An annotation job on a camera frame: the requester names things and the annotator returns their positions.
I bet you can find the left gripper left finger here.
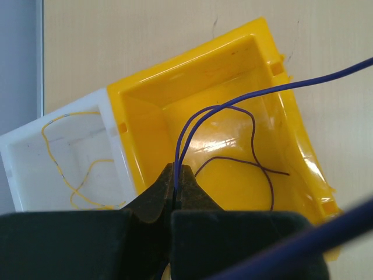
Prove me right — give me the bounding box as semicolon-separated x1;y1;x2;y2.
1;164;173;279

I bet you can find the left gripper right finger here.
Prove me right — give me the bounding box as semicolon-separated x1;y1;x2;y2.
170;165;312;279

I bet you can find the yellow thin wire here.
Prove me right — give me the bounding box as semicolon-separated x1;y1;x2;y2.
41;111;126;211

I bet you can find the dark purple thin wire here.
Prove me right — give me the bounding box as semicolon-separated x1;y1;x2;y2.
174;57;373;212

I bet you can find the white plastic bin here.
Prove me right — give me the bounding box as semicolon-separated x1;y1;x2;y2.
1;89;138;212

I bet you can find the yellow plastic bin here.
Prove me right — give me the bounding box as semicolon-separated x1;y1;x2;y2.
107;17;341;225

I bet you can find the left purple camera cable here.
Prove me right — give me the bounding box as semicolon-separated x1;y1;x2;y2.
203;198;373;280

